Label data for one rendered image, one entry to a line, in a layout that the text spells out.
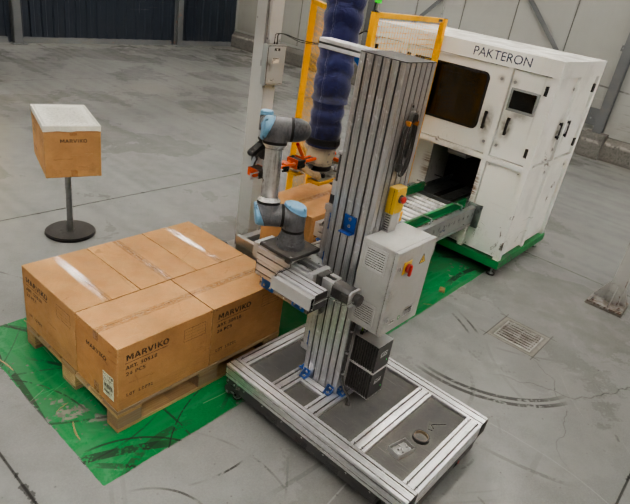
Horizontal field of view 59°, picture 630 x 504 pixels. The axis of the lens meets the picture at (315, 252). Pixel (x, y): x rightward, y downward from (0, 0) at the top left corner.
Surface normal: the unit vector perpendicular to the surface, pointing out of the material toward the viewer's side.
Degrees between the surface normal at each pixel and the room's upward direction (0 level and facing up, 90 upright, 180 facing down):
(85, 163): 90
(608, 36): 90
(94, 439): 0
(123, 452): 0
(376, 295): 90
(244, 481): 0
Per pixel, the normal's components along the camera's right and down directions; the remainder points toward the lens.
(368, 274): -0.66, 0.25
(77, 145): 0.51, 0.46
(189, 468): 0.15, -0.88
